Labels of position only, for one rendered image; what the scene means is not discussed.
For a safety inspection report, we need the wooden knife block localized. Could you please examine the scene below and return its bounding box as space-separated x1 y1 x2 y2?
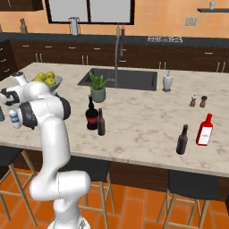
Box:
19 18 29 35

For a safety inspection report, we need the dark-topped pepper shaker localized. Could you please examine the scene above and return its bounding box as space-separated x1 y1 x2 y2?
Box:
199 95 208 109

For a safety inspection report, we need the red bottle white label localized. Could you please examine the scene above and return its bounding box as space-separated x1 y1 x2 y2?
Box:
195 113 215 147

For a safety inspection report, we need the grey wall socket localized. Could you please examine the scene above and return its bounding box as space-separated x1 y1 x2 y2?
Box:
184 16 198 27

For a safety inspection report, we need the white soap dispenser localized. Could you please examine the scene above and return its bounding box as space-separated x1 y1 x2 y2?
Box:
162 70 174 92

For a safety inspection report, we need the grey tall tap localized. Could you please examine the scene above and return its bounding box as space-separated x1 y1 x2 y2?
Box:
114 35 125 89

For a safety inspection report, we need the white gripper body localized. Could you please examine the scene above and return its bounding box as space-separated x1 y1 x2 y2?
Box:
0 91 7 106

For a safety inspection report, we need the black bottle red label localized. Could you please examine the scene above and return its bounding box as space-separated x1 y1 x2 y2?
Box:
85 94 99 131

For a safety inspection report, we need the dark brown glass bottle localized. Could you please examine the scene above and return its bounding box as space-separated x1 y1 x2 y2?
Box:
175 123 190 156
97 107 106 137

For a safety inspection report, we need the black-framed window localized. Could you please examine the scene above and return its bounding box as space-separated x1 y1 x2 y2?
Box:
44 0 136 26

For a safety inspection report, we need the green plant in pot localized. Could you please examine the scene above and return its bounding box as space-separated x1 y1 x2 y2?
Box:
88 71 110 104

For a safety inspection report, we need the white plastic bottle blue label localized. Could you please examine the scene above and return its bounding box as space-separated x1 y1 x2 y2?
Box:
9 108 22 130

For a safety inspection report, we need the white-topped salt shaker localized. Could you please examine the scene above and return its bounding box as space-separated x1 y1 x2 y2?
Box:
190 94 198 108

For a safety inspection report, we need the black-seated wooden stool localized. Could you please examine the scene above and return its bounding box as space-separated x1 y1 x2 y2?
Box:
57 156 116 229
0 145 38 228
156 169 223 229

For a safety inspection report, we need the dark wall shelf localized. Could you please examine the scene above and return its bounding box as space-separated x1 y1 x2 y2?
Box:
197 7 229 13

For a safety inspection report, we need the dark wooden drawer unit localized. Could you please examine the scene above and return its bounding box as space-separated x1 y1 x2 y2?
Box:
0 38 18 82

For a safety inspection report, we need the white electric kettle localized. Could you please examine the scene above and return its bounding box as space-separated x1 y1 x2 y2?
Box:
68 16 81 37

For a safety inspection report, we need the grey fruit bowl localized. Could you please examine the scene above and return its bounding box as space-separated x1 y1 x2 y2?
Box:
30 74 64 96

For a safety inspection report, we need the dark sink basin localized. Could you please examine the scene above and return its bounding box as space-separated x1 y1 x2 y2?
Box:
77 67 158 92

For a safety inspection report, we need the dark wooden cupboard run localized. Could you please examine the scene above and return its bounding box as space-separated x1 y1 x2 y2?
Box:
11 39 229 74

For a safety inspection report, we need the hob with white grates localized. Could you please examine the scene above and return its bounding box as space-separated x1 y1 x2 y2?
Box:
147 35 184 44

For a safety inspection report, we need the dark wooden wall cupboard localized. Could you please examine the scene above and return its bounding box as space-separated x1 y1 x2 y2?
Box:
0 0 45 13

